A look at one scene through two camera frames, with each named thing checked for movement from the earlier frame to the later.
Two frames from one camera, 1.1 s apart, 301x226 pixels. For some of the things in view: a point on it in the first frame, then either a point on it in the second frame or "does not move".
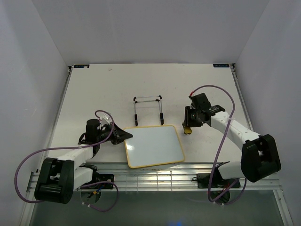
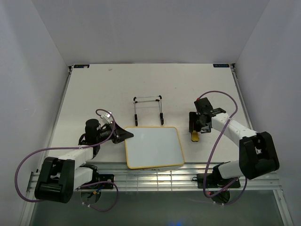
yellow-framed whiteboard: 153,146 does not move
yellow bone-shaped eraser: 187,130 to 195,137
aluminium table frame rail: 172,176 does not move
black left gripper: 118,134 does not move
